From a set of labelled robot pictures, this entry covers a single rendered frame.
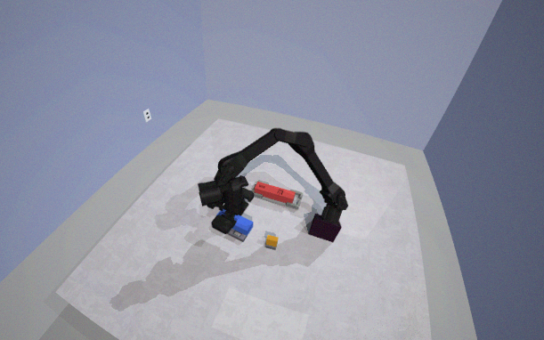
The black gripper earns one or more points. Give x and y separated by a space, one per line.
224 223

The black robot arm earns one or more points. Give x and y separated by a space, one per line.
228 185

